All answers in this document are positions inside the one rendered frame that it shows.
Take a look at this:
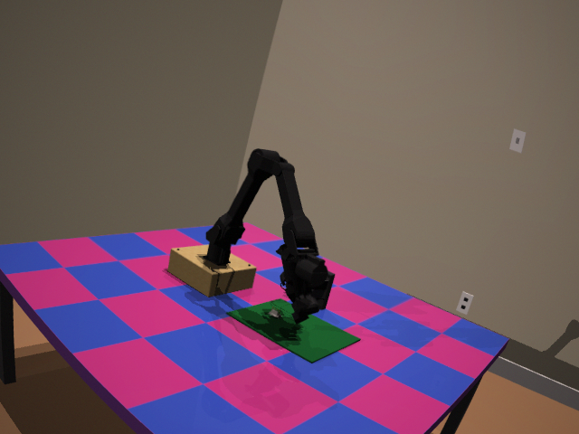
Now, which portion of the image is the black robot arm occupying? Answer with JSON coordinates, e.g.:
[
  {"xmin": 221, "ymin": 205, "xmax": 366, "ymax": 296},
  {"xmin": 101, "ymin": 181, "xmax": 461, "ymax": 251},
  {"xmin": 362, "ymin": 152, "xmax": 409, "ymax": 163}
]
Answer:
[{"xmin": 203, "ymin": 148, "xmax": 329, "ymax": 294}]

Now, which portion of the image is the black square fan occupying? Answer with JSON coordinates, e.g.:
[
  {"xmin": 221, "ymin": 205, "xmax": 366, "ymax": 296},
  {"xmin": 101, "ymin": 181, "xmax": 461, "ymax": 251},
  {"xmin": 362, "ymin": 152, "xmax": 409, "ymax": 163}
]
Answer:
[{"xmin": 307, "ymin": 271, "xmax": 335, "ymax": 310}]

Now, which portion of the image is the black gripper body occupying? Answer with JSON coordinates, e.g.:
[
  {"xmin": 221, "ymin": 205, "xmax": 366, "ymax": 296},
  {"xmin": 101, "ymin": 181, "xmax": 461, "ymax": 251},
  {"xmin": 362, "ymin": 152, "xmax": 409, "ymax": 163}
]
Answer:
[{"xmin": 280, "ymin": 272, "xmax": 319, "ymax": 317}]

